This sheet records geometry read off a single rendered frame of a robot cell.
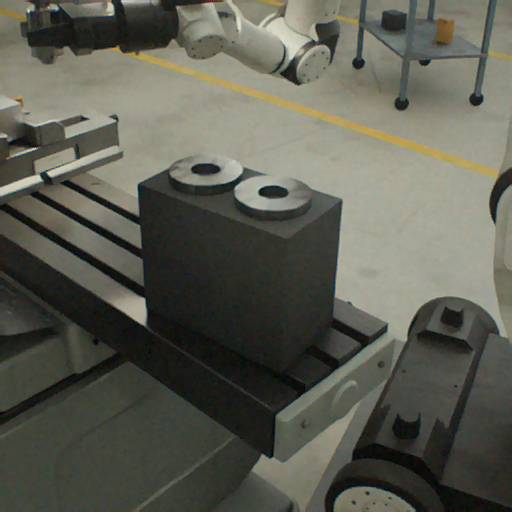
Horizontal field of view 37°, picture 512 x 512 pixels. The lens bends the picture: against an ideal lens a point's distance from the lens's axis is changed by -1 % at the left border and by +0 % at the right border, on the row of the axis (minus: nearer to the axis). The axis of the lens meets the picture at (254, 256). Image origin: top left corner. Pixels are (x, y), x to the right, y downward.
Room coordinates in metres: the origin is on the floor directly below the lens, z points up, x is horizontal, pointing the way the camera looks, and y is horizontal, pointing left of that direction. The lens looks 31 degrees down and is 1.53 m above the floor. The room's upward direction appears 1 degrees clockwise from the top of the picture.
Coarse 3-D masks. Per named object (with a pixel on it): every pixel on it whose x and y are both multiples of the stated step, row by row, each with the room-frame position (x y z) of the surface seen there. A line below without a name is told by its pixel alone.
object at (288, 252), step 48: (144, 192) 0.82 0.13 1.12; (192, 192) 0.80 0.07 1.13; (240, 192) 0.78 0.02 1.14; (288, 192) 0.79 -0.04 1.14; (144, 240) 0.82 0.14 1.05; (192, 240) 0.78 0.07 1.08; (240, 240) 0.74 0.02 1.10; (288, 240) 0.70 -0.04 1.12; (336, 240) 0.79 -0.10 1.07; (192, 288) 0.78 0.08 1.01; (240, 288) 0.74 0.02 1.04; (288, 288) 0.71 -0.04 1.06; (240, 336) 0.74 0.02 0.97; (288, 336) 0.71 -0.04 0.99
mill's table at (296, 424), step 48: (48, 192) 1.17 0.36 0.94; (96, 192) 1.17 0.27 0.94; (0, 240) 1.03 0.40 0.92; (48, 240) 1.00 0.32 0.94; (96, 240) 1.01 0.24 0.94; (48, 288) 0.94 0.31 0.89; (96, 288) 0.88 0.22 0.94; (144, 288) 0.88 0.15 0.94; (96, 336) 0.87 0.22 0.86; (144, 336) 0.79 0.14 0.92; (192, 336) 0.77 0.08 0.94; (336, 336) 0.78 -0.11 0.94; (384, 336) 0.79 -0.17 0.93; (192, 384) 0.73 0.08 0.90; (240, 384) 0.68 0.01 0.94; (288, 384) 0.71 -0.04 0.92; (336, 384) 0.70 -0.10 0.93; (240, 432) 0.67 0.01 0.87; (288, 432) 0.64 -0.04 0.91
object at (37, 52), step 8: (56, 16) 1.09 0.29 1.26; (32, 24) 1.08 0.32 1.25; (40, 24) 1.07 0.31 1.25; (48, 24) 1.08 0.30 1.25; (56, 24) 1.09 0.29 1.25; (32, 48) 1.08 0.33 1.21; (40, 48) 1.08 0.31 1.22; (48, 48) 1.08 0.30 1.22; (56, 48) 1.08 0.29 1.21; (40, 56) 1.08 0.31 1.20; (48, 56) 1.08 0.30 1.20; (56, 56) 1.08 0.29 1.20
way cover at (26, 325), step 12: (12, 288) 0.98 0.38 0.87; (0, 300) 0.93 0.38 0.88; (12, 300) 0.94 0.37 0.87; (24, 300) 0.94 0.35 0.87; (0, 312) 0.90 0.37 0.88; (12, 312) 0.90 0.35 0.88; (24, 312) 0.91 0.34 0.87; (36, 312) 0.91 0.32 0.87; (48, 312) 0.92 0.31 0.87; (0, 324) 0.86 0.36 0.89; (12, 324) 0.86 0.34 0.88; (24, 324) 0.87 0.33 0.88; (36, 324) 0.88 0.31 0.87; (48, 324) 0.88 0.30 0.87
